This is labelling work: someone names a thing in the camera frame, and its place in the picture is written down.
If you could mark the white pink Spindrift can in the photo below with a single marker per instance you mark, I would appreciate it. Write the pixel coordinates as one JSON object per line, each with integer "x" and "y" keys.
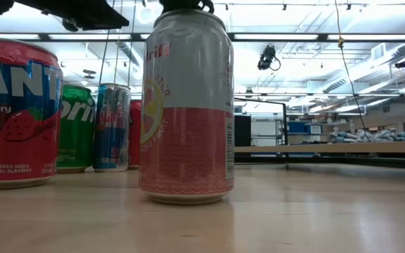
{"x": 188, "y": 140}

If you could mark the red Coca-Cola can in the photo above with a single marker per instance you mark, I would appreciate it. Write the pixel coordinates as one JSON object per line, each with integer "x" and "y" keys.
{"x": 135, "y": 140}

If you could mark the blue silver Red Bull can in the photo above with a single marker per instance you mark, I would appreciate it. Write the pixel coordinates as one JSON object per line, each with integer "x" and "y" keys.
{"x": 112, "y": 140}

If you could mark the green Sprite can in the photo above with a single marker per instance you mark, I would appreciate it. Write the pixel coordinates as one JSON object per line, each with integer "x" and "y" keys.
{"x": 77, "y": 140}

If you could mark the red Fanta strawberry can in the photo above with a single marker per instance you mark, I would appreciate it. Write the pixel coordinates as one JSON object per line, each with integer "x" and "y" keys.
{"x": 16, "y": 123}

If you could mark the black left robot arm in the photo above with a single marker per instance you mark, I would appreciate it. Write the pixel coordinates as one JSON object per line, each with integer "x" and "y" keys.
{"x": 83, "y": 14}

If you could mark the black background monitor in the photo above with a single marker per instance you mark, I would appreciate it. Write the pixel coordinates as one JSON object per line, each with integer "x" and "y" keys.
{"x": 243, "y": 130}

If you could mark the blue storage bins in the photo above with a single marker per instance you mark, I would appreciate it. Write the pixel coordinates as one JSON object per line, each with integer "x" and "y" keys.
{"x": 297, "y": 127}

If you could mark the pile of blue white packages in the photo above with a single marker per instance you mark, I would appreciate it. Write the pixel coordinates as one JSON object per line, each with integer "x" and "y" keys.
{"x": 364, "y": 136}

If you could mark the black ceiling-mounted camera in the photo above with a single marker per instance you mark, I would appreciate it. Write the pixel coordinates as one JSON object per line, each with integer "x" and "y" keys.
{"x": 267, "y": 56}

